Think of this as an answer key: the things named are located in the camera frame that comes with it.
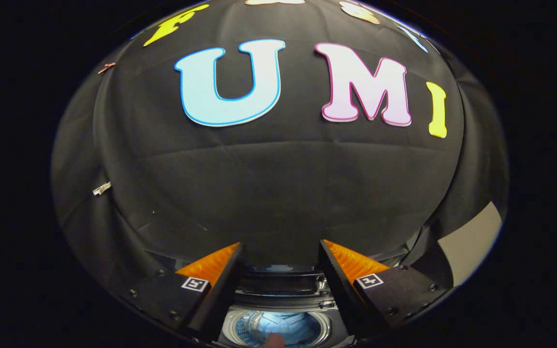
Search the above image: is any grey washing machine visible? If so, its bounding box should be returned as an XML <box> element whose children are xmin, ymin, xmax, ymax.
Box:
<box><xmin>217</xmin><ymin>263</ymin><xmax>356</xmax><ymax>348</ymax></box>

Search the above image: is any light blue shirt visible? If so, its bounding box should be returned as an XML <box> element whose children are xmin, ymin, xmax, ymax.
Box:
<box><xmin>249</xmin><ymin>312</ymin><xmax>309</xmax><ymax>340</ymax></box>

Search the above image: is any black backdrop cloth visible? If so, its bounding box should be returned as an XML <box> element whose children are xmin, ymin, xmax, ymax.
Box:
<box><xmin>51</xmin><ymin>0</ymin><xmax>509</xmax><ymax>300</ymax></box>

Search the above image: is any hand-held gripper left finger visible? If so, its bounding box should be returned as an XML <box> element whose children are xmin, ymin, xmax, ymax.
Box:
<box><xmin>129</xmin><ymin>242</ymin><xmax>246</xmax><ymax>341</ymax></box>

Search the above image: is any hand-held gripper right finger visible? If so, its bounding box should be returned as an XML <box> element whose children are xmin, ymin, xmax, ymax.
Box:
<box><xmin>318</xmin><ymin>239</ymin><xmax>453</xmax><ymax>339</ymax></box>

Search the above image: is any grey cabinet with beige door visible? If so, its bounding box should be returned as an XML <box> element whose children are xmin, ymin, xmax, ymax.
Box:
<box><xmin>436</xmin><ymin>201</ymin><xmax>503</xmax><ymax>287</ymax></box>

